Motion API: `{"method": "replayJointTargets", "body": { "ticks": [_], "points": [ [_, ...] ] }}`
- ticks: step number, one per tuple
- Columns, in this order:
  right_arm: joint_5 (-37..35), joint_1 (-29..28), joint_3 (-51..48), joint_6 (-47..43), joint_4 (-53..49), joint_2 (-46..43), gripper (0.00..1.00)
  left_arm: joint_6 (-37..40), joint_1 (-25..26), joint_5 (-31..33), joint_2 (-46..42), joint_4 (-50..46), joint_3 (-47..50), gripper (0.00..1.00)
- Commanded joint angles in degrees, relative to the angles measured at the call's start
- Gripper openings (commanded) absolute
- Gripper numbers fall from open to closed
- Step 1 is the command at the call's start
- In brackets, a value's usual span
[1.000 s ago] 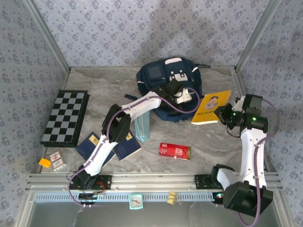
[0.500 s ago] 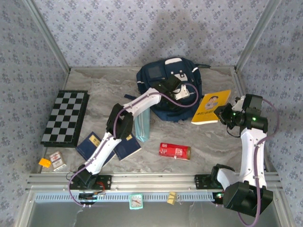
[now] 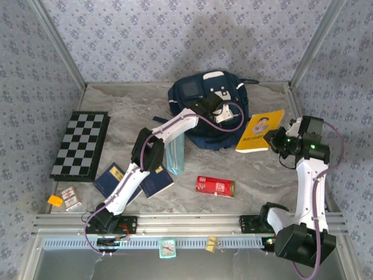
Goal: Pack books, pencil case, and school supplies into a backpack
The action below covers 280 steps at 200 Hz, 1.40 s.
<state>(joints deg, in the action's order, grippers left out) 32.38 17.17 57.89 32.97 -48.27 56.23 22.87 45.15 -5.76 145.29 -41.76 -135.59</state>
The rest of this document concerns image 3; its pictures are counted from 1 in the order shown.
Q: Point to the yellow paperback book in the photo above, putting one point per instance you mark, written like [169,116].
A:
[256,131]

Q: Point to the navy blue backpack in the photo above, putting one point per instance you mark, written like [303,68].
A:
[204,140]

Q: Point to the navy book with gold emblem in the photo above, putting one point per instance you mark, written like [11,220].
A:
[107,178]
[157,183]

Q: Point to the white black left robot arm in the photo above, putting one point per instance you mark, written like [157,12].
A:
[175,125]

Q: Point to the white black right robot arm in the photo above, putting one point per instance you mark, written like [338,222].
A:
[309,189]

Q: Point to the yellow paper clip bundle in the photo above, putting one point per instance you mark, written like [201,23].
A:
[211,244]

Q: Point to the black grey chessboard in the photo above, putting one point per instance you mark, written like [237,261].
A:
[78,143]

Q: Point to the small teal clock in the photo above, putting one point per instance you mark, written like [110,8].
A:
[167,248]

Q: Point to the white red card box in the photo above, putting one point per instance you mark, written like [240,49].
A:
[70,199]

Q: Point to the small orange block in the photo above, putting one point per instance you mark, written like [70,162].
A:
[54,201]

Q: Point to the aluminium side rail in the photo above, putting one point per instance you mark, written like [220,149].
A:
[295,99]

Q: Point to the aluminium frame post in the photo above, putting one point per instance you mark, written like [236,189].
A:
[62,49]
[314,46]

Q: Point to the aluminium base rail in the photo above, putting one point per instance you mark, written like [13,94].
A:
[189,223]

